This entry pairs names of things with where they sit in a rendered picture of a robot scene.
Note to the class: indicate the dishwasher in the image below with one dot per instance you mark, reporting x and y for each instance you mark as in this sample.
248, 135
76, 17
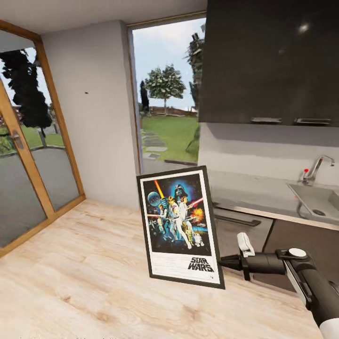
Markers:
229, 223

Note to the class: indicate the drop in sink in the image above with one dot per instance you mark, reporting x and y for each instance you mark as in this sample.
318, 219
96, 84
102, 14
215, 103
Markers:
320, 202

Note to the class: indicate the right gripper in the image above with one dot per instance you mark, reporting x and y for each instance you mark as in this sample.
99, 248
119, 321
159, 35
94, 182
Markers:
250, 264

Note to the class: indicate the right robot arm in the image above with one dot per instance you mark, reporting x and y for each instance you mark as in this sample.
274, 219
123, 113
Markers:
318, 295

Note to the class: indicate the fixed window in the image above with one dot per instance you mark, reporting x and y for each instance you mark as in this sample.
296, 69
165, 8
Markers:
165, 62

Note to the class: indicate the cabinet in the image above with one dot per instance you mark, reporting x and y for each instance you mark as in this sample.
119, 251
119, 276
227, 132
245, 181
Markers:
271, 62

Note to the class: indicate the poster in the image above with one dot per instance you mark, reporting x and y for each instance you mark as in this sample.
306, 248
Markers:
179, 227

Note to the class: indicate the door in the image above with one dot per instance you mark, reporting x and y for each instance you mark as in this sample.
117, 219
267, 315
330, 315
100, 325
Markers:
39, 177

